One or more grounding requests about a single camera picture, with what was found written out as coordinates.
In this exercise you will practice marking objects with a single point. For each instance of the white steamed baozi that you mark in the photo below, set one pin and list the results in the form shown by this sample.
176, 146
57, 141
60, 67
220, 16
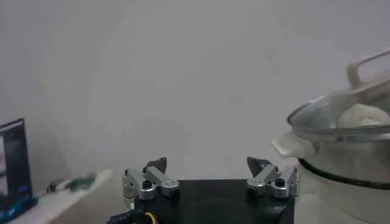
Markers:
362, 115

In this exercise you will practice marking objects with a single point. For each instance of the blue computer mouse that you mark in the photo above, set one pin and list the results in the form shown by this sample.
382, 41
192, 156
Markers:
16, 210

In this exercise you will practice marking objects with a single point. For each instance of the white side table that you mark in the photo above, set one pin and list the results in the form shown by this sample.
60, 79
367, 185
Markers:
61, 201

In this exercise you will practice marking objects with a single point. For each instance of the computer monitor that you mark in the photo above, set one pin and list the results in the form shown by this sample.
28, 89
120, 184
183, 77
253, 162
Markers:
15, 161

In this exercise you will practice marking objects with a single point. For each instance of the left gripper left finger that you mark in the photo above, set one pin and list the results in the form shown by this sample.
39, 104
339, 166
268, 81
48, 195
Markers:
158, 179

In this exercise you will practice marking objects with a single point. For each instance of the cream electric pot base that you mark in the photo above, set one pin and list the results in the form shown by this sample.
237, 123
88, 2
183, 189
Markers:
335, 204

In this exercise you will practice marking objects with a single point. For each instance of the perforated steel steamer basket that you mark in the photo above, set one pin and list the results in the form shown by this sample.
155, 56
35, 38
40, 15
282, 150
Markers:
335, 155

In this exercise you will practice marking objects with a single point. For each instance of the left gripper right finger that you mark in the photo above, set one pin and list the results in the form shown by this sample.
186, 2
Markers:
265, 176

